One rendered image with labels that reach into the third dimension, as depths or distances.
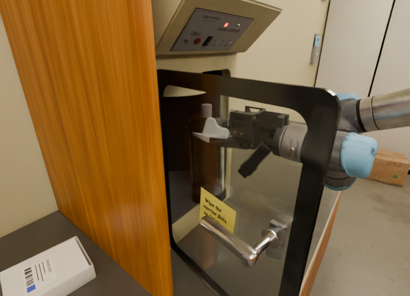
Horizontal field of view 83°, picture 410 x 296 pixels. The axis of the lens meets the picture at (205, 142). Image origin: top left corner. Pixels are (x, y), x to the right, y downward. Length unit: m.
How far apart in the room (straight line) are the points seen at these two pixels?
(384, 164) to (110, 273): 2.99
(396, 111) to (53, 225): 0.90
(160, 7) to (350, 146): 0.38
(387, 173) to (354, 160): 2.83
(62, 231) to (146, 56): 0.61
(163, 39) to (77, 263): 0.51
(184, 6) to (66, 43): 0.21
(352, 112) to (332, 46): 2.87
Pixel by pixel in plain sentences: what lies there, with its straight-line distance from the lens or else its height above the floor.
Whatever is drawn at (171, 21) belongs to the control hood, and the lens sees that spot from 0.39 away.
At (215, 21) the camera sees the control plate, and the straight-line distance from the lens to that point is 0.45.
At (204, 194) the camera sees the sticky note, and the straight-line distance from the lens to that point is 0.39.
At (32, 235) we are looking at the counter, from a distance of 0.84.
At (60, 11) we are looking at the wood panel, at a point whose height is 1.48.
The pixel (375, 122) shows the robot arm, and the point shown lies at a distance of 0.59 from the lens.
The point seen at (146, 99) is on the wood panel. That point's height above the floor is 1.36.
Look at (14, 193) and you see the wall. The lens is 0.87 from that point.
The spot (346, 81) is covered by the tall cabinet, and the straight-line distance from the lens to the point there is 3.43.
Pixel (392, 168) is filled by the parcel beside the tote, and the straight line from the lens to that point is 3.27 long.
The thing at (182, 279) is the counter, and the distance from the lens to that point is 0.61.
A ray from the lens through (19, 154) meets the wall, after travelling 0.84.
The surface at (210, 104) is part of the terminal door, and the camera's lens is 0.32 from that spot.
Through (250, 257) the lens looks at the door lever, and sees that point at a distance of 0.29.
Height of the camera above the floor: 1.42
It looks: 22 degrees down
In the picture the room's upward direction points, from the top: straight up
